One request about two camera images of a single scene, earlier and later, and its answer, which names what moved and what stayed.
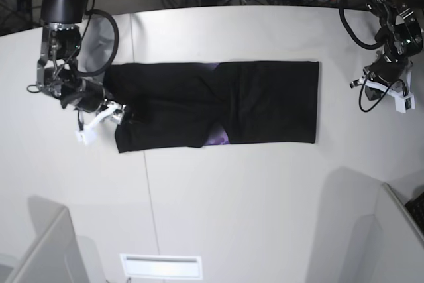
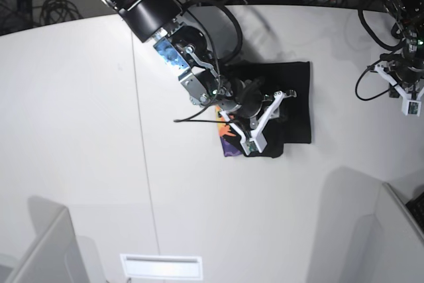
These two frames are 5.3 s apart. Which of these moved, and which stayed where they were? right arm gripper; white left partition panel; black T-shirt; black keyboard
Moved: right arm gripper; black T-shirt
Stayed: white left partition panel; black keyboard
